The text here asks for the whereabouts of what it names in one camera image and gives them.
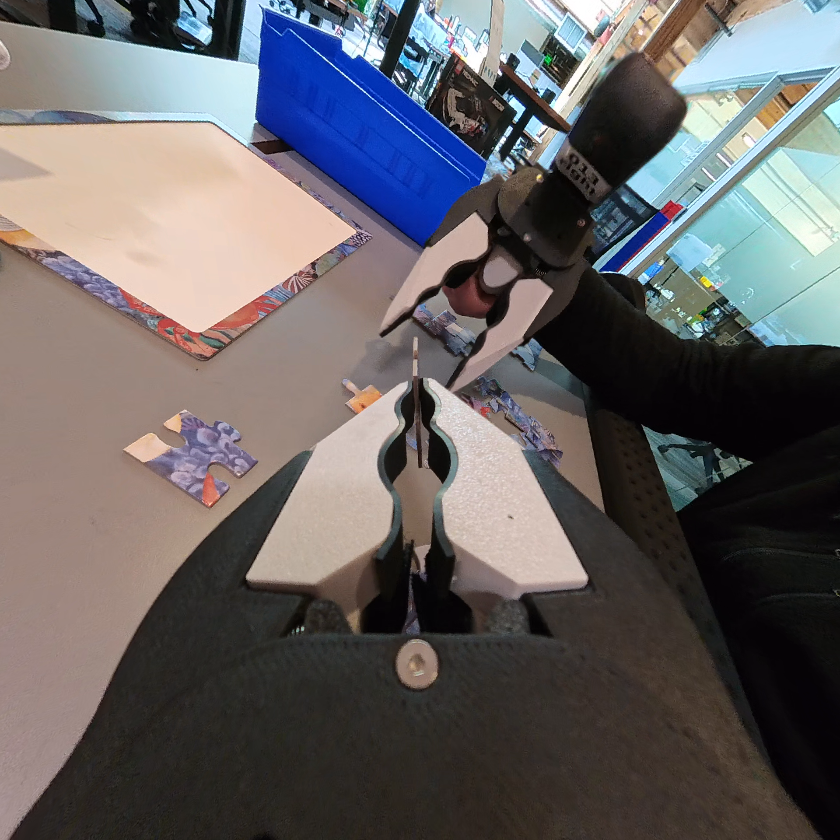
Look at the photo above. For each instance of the blue plastic bin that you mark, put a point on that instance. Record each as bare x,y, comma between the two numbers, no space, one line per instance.
341,118

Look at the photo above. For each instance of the person's dark trousers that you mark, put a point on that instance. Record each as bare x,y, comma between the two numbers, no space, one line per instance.
774,590

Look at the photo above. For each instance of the person's right hand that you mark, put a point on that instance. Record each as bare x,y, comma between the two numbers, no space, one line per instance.
469,298

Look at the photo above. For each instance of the person's right forearm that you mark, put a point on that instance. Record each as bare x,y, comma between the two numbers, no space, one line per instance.
656,367

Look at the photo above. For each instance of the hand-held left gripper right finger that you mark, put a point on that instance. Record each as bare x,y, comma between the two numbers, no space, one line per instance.
512,518

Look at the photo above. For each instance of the pile of loose puzzle pieces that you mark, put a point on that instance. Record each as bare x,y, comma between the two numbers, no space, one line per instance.
197,453

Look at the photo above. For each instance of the brown wooden desk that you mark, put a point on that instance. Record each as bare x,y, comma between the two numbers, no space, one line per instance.
531,98

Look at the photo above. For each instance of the black printed carton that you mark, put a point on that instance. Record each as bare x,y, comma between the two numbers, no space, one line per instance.
469,105

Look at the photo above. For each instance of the puzzle frame board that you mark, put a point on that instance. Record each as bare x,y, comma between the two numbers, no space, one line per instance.
164,197

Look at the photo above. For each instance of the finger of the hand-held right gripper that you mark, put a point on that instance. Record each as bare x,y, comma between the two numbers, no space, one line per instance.
518,321
439,262

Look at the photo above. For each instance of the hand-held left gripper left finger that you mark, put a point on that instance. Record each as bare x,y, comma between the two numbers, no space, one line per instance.
328,518

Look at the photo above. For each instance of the blue red storage crate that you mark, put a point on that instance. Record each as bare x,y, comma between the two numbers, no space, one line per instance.
646,233

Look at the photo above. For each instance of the black post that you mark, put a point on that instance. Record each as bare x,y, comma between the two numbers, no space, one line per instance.
400,33

